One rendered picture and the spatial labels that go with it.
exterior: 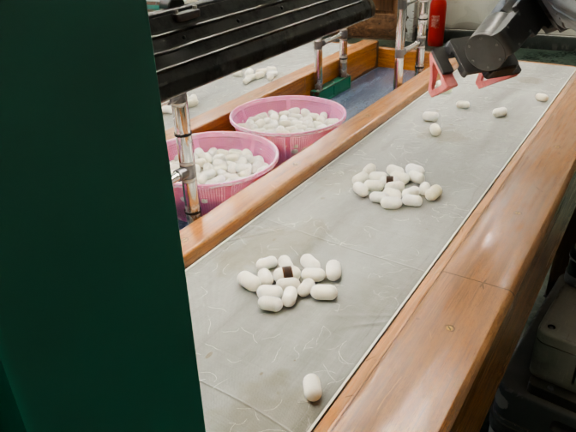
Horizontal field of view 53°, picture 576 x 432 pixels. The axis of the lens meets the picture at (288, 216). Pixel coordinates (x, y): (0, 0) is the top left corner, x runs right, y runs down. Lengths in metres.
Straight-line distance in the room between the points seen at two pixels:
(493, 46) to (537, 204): 0.28
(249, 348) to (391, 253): 0.28
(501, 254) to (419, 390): 0.29
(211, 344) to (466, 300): 0.31
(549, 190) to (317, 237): 0.39
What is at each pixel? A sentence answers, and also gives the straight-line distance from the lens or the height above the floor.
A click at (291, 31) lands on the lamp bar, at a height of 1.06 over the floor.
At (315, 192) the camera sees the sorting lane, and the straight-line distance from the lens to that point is 1.04.
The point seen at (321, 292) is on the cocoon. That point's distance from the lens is 0.76.
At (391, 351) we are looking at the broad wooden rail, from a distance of 0.66.
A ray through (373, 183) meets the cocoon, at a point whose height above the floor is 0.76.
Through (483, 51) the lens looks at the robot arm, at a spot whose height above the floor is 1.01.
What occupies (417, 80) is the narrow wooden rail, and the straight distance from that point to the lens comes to 1.62.
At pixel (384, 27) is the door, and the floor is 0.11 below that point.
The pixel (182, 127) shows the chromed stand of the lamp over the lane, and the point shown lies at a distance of 0.87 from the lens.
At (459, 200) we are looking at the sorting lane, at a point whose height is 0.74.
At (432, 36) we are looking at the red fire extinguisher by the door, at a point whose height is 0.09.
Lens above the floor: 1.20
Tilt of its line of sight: 29 degrees down
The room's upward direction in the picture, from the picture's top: 2 degrees counter-clockwise
